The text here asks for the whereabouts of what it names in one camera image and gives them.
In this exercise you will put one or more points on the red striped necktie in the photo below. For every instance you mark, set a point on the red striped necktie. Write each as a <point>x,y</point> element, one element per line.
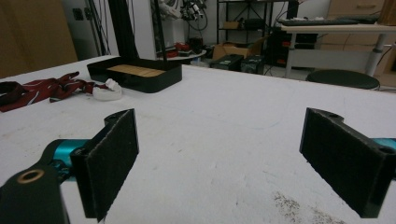
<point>59,88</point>

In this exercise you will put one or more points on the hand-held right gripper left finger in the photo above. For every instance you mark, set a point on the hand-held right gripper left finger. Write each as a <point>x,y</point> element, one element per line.
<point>109,161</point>

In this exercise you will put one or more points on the wooden drawer cabinet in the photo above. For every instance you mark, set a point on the wooden drawer cabinet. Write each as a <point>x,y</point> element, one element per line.
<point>355,7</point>

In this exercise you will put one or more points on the long black keyboard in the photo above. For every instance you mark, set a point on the long black keyboard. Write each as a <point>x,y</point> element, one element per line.
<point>317,22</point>

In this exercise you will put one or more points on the open cardboard box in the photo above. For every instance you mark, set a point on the open cardboard box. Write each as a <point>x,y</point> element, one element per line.
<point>230,49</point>

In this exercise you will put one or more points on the black aluminium frame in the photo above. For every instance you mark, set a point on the black aluminium frame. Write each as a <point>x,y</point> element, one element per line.
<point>123,28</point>

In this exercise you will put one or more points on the light wooden desk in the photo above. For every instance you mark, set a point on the light wooden desk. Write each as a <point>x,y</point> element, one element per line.
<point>336,28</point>

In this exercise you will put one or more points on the computer tower with green label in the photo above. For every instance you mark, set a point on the computer tower with green label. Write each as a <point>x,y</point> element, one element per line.
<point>225,62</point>

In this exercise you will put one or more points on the black stand with wooden base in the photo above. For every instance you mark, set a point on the black stand with wooden base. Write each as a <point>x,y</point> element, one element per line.
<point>146,80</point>

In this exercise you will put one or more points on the black equipment with red labels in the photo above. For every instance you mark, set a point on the black equipment with red labels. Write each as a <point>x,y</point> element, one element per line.
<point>278,49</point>

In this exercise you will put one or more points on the round white table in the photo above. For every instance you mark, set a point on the round white table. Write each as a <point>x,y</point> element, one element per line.
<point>186,56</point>

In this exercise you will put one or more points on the black metal shelf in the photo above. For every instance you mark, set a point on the black metal shelf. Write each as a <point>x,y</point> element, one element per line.
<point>243,23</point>

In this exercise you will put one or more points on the short black keyboard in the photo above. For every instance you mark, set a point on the short black keyboard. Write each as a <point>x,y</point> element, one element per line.
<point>361,18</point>

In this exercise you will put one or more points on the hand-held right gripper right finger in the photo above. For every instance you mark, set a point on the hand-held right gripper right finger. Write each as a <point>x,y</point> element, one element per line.
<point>342,161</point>

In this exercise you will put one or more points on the brown wooden panel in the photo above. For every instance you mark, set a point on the brown wooden panel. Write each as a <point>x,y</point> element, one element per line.
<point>34,34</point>

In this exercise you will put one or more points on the round black stool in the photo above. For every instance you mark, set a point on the round black stool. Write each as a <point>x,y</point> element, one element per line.
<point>342,79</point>

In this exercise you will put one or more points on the black computer tower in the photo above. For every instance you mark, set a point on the black computer tower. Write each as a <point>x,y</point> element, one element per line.
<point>252,64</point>

